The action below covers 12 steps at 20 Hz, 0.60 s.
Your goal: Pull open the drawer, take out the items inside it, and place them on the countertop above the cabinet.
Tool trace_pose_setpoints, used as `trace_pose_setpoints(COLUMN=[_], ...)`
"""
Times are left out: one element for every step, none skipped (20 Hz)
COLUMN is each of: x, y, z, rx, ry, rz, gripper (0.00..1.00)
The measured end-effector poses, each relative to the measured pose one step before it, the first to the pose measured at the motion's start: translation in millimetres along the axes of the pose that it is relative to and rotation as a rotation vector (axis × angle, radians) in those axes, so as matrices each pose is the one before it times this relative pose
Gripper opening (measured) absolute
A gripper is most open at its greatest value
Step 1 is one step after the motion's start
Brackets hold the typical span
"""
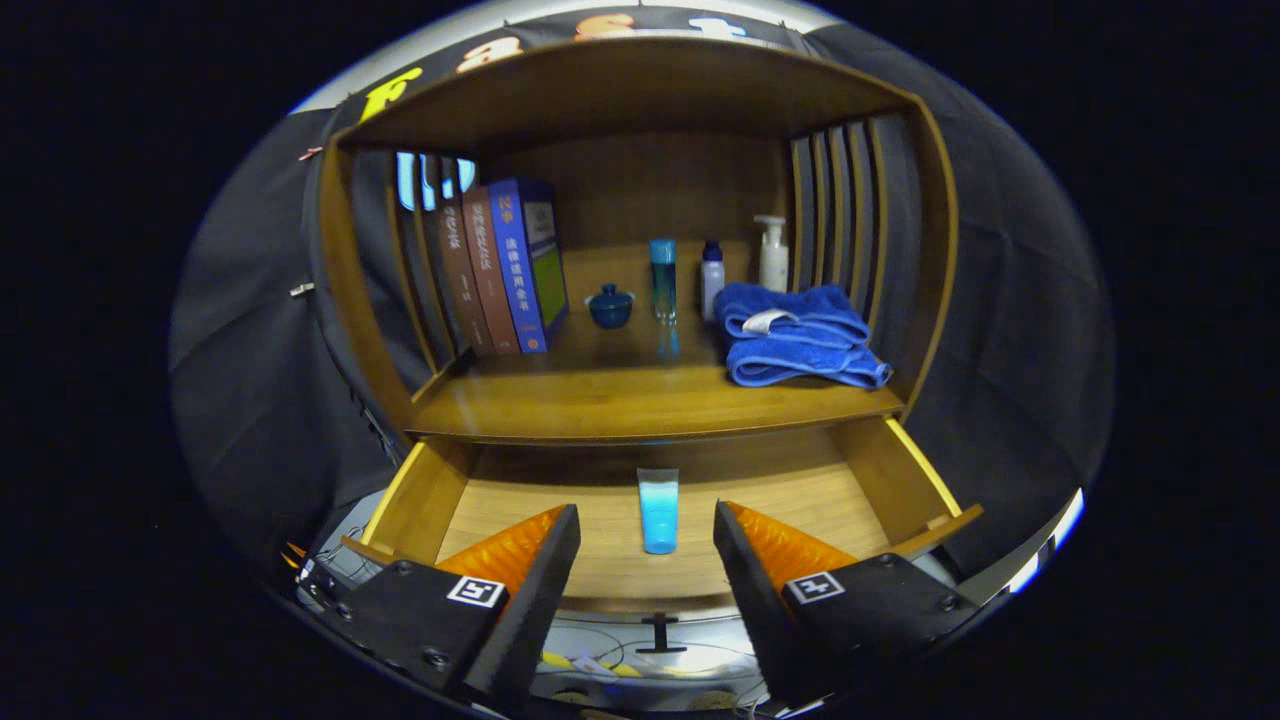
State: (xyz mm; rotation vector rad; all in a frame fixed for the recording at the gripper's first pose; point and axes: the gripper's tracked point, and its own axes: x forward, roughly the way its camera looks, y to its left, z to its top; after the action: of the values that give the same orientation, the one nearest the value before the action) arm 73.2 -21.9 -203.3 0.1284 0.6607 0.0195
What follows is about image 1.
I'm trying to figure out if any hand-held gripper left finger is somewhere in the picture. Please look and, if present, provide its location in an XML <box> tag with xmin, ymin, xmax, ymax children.
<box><xmin>318</xmin><ymin>503</ymin><xmax>582</xmax><ymax>701</ymax></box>

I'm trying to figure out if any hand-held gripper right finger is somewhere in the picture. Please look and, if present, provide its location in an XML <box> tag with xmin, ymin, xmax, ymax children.
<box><xmin>713</xmin><ymin>499</ymin><xmax>986</xmax><ymax>706</ymax></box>

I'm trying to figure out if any wooden drawer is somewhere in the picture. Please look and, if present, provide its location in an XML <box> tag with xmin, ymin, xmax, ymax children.
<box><xmin>340</xmin><ymin>415</ymin><xmax>984</xmax><ymax>656</ymax></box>

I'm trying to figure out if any light blue tube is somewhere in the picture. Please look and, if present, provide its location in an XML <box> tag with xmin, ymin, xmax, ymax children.
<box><xmin>637</xmin><ymin>468</ymin><xmax>680</xmax><ymax>555</ymax></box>

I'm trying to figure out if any wooden cabinet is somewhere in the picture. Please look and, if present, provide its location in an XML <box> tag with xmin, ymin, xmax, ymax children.
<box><xmin>318</xmin><ymin>38</ymin><xmax>959</xmax><ymax>446</ymax></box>

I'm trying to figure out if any blue folded towel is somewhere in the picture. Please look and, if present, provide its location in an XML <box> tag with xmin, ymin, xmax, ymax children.
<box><xmin>714</xmin><ymin>283</ymin><xmax>894</xmax><ymax>389</ymax></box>

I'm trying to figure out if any dark blue lidded teacup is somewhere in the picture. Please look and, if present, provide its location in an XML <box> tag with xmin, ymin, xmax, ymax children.
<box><xmin>585</xmin><ymin>284</ymin><xmax>636</xmax><ymax>330</ymax></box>

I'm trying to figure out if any white bottle blue cap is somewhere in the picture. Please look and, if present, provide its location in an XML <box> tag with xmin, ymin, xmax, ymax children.
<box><xmin>700</xmin><ymin>240</ymin><xmax>726</xmax><ymax>323</ymax></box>

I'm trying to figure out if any reddish brown book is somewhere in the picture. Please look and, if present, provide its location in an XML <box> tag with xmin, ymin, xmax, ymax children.
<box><xmin>462</xmin><ymin>186</ymin><xmax>521</xmax><ymax>354</ymax></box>

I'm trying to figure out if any blue book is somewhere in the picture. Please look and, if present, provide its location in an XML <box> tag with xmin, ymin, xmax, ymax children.
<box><xmin>488</xmin><ymin>178</ymin><xmax>570</xmax><ymax>354</ymax></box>

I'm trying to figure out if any teal glass bottle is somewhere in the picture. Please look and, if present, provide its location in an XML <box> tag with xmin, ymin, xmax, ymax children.
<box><xmin>649</xmin><ymin>238</ymin><xmax>678</xmax><ymax>323</ymax></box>

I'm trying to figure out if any white pump bottle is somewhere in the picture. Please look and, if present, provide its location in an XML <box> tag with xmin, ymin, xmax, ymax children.
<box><xmin>754</xmin><ymin>215</ymin><xmax>791</xmax><ymax>293</ymax></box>

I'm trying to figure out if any dark brown book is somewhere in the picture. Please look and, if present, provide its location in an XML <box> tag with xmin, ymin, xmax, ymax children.
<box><xmin>437</xmin><ymin>195</ymin><xmax>494</xmax><ymax>356</ymax></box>

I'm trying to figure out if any black backdrop cloth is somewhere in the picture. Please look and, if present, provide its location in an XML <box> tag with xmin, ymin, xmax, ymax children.
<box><xmin>170</xmin><ymin>5</ymin><xmax>1116</xmax><ymax>591</ymax></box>

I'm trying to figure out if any yellow floor cable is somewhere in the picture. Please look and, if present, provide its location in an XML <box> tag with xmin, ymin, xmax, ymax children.
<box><xmin>540</xmin><ymin>652</ymin><xmax>641</xmax><ymax>681</ymax></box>

